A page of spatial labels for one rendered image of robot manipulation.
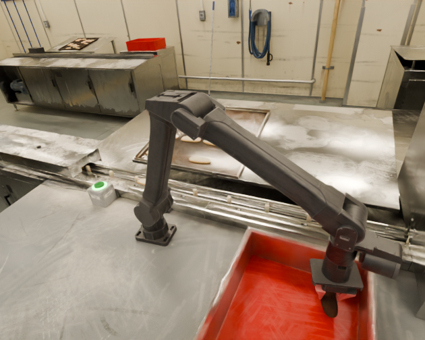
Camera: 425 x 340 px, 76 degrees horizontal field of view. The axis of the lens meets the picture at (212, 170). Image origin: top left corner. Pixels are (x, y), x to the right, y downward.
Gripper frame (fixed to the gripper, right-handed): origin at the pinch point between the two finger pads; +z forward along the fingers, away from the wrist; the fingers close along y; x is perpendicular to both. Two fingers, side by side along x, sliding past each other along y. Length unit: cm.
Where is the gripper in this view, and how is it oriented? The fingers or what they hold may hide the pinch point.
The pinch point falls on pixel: (328, 295)
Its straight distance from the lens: 77.5
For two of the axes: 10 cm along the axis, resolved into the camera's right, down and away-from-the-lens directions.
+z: 0.7, 8.4, 5.4
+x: 1.7, -5.4, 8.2
